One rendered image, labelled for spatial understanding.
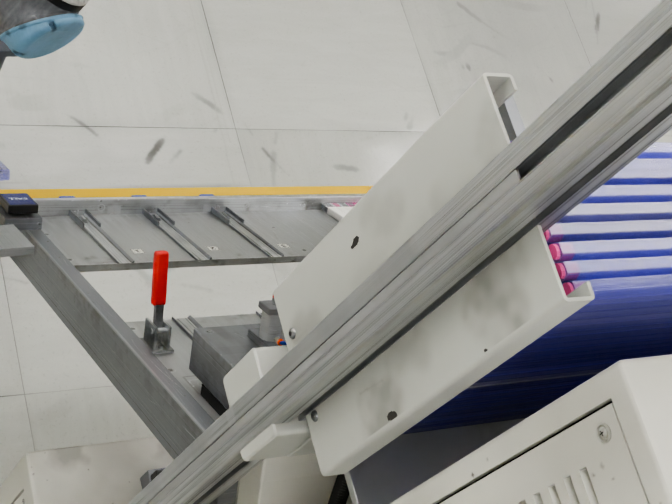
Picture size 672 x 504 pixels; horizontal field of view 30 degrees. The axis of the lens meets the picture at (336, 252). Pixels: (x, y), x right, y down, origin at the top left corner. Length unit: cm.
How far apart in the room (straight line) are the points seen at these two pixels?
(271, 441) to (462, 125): 33
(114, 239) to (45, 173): 99
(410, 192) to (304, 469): 39
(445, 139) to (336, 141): 223
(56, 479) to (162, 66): 142
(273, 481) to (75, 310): 45
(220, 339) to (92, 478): 52
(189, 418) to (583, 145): 65
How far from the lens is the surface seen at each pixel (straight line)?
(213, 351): 127
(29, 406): 246
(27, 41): 193
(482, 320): 79
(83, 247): 168
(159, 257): 137
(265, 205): 192
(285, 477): 117
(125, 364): 138
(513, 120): 134
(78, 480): 175
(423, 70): 333
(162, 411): 129
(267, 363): 101
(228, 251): 172
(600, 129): 67
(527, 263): 76
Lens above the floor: 222
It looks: 51 degrees down
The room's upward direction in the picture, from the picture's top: 44 degrees clockwise
